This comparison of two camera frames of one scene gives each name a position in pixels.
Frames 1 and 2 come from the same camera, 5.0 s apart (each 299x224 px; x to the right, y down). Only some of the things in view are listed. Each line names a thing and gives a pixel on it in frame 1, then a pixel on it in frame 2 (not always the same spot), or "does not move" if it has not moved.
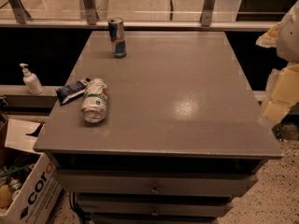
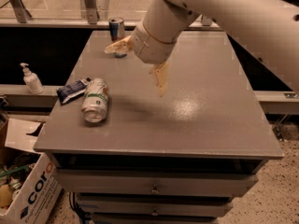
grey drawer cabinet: (183, 135) does not move
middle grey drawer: (154, 205) does not move
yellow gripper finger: (270, 38) -> (122, 47)
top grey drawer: (154, 182) does not move
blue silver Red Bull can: (117, 37) does not move
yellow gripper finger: (282, 92) -> (161, 71)
